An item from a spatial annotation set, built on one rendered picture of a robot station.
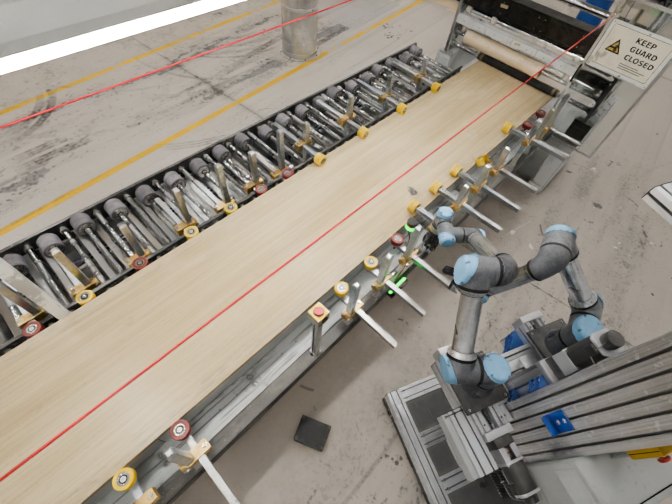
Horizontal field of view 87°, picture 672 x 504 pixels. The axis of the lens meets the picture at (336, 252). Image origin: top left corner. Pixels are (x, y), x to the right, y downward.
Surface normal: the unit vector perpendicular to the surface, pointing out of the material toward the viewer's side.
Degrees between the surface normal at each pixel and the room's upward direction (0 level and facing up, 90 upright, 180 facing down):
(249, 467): 0
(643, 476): 0
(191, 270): 0
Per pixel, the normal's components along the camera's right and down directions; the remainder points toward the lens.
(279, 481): 0.08, -0.56
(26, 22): 0.66, 0.26
